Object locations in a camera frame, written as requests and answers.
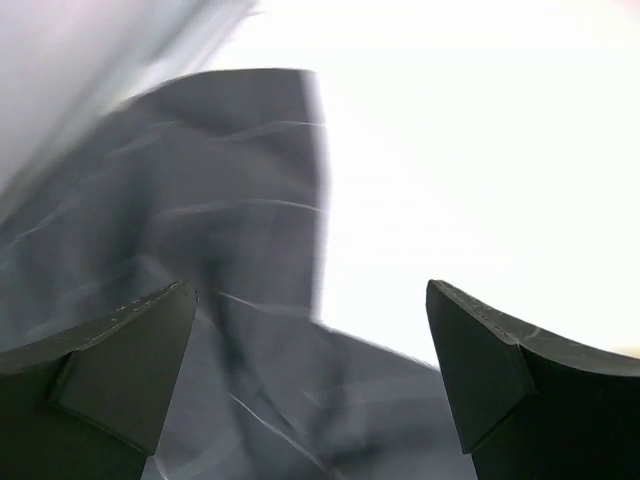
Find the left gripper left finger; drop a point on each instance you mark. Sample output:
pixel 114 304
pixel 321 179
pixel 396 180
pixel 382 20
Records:
pixel 90 402

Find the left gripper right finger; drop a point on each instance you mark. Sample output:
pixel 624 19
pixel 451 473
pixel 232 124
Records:
pixel 528 403

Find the dark grey checked pillowcase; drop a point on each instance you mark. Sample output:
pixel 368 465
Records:
pixel 214 179

